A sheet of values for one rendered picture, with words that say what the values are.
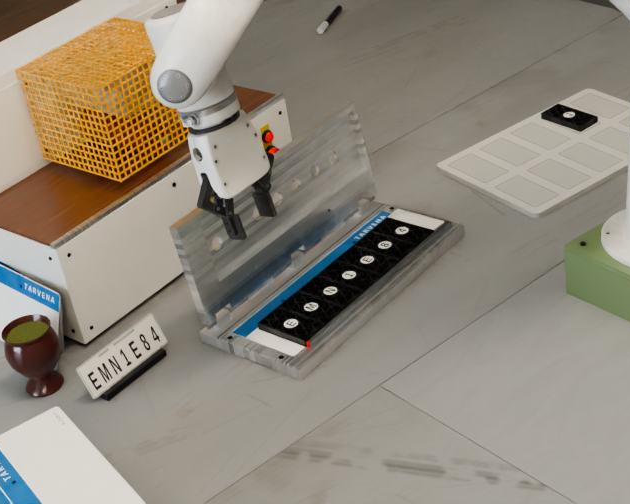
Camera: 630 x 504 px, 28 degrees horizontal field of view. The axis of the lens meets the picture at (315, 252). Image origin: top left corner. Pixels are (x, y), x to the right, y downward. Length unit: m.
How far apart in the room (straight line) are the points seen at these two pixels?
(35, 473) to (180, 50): 0.58
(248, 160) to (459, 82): 0.99
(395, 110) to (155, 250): 0.70
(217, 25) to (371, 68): 1.21
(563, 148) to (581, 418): 0.74
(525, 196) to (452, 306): 0.33
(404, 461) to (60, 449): 0.46
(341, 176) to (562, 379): 0.58
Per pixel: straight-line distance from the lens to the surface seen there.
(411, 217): 2.15
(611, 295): 1.92
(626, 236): 1.93
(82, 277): 2.01
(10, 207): 2.10
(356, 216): 2.20
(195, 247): 1.91
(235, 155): 1.74
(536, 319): 1.93
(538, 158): 2.33
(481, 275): 2.04
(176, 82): 1.62
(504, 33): 2.88
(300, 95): 2.72
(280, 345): 1.92
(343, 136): 2.15
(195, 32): 1.60
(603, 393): 1.79
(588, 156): 2.33
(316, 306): 1.96
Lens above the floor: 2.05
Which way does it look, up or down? 32 degrees down
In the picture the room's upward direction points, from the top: 10 degrees counter-clockwise
